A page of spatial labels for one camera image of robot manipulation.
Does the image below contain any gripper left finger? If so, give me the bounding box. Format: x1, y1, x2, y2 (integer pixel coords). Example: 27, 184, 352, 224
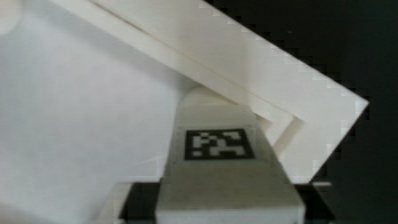
94, 181, 165, 224

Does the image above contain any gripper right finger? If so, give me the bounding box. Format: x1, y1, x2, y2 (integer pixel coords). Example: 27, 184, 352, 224
295, 182, 336, 224

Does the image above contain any white table leg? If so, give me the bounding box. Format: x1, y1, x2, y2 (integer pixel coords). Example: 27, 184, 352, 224
155, 88, 306, 224

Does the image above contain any white square table top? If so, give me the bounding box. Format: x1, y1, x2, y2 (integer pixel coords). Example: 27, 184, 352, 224
0, 0, 185, 224

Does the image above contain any white L-shaped obstacle fence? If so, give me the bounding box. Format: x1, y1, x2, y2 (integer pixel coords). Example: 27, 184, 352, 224
92, 0, 368, 183

